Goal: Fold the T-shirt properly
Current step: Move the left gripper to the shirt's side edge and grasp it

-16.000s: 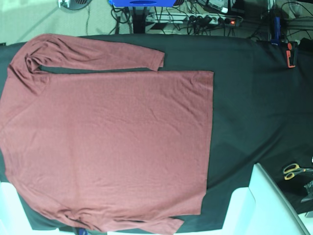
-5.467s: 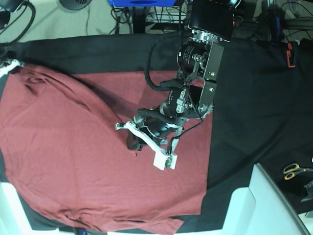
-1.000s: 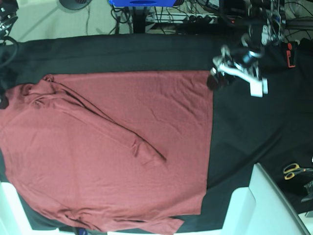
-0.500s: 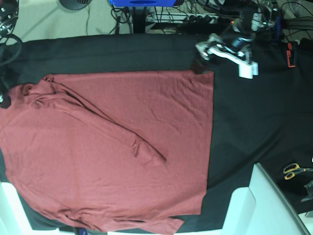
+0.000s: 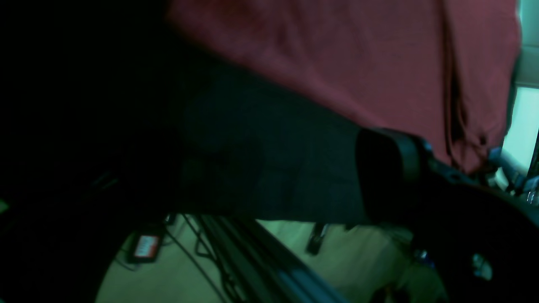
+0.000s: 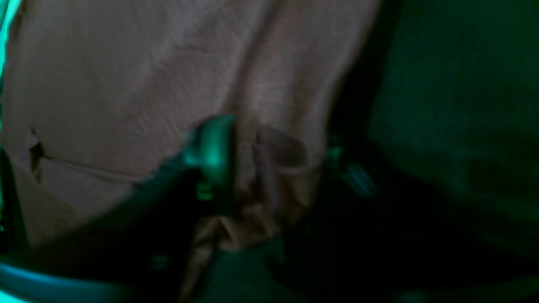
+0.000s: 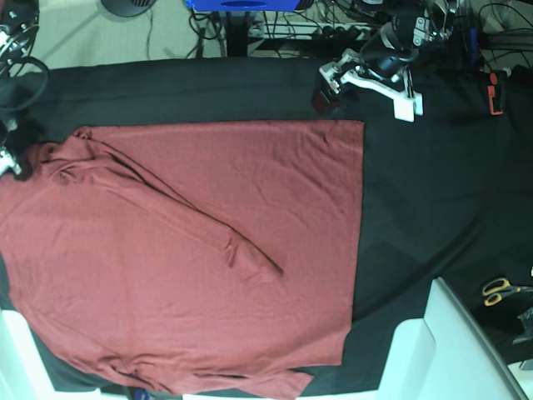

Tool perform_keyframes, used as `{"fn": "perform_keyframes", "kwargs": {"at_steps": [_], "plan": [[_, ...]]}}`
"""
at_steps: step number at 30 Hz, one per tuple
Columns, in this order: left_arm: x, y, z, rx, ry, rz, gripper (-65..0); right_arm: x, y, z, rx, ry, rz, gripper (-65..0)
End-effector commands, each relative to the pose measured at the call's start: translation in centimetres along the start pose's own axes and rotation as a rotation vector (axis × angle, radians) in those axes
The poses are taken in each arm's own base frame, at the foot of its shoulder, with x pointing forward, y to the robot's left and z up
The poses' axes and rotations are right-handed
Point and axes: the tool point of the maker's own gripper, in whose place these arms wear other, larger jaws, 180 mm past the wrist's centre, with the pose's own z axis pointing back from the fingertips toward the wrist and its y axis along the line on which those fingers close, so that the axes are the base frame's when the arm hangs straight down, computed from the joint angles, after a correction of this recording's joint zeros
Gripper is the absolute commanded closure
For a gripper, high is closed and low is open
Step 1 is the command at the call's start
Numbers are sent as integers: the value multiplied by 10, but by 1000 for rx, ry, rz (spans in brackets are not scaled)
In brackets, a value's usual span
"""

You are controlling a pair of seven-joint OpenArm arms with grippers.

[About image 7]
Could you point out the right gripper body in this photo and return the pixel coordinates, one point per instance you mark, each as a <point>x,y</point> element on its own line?
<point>8,162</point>

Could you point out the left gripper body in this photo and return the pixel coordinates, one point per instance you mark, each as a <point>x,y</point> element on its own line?
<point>386,73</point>

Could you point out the maroon long-sleeve T-shirt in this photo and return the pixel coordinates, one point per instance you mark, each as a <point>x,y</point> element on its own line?
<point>192,257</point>

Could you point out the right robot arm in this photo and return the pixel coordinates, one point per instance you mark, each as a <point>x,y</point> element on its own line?
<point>20,22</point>

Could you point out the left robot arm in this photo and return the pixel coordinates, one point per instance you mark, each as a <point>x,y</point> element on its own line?
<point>409,33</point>

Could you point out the white power strip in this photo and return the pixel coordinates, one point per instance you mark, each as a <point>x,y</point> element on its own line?
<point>308,30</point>

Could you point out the orange black clamp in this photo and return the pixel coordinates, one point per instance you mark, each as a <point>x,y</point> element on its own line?
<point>496,92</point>

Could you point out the black table cloth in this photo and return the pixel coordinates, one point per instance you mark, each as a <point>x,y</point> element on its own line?
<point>449,195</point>

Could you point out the blue plastic box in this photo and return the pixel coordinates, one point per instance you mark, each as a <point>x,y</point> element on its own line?
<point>242,5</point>

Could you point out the dark round fan base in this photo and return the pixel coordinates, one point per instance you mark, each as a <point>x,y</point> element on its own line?
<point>127,8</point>

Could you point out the crumpled black plastic piece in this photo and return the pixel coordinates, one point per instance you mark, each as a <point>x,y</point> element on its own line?
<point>526,322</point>

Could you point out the blue clamp at bottom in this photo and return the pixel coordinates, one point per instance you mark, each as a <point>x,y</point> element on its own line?
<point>138,394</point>

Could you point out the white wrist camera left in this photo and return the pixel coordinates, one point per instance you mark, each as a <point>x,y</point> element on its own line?
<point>407,108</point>

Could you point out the black stand post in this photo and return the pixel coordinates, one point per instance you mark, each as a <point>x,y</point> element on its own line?
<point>237,25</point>

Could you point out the yellow-handled scissors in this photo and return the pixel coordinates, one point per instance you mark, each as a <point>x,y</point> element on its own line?
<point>497,290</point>

